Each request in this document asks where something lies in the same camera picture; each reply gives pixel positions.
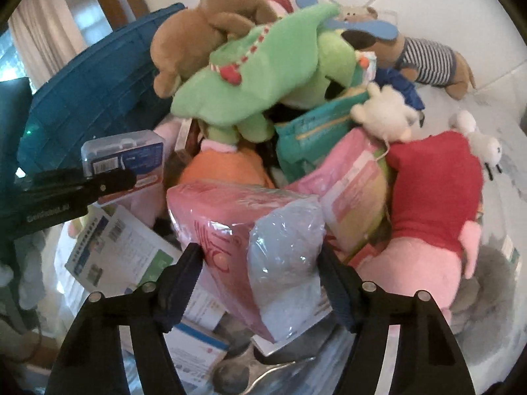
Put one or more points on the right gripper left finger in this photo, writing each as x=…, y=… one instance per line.
x=90, y=360

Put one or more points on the pink pig plush red dress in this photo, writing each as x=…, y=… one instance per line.
x=435, y=237

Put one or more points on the pink tissue pack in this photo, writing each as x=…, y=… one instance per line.
x=261, y=247

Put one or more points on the white green medicine box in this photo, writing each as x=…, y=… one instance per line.
x=115, y=253

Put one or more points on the blue white medicine box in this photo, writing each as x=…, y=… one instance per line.
x=195, y=352

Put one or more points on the clear plastic first-aid box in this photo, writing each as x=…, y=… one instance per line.
x=141, y=152

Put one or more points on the blue plastic storage crate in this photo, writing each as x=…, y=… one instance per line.
x=104, y=91

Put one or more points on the white beige curtain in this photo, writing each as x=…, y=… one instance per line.
x=46, y=37

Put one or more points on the orange plush toy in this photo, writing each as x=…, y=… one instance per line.
x=227, y=163

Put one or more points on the brown teddy bear plush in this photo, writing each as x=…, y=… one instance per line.
x=182, y=45

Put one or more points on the white sheep plush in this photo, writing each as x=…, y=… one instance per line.
x=485, y=147

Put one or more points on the small white plush toy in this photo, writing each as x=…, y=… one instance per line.
x=385, y=115

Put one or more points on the green frog plush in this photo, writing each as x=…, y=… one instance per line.
x=297, y=60

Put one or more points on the striped shirt dog plush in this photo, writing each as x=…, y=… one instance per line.
x=418, y=60

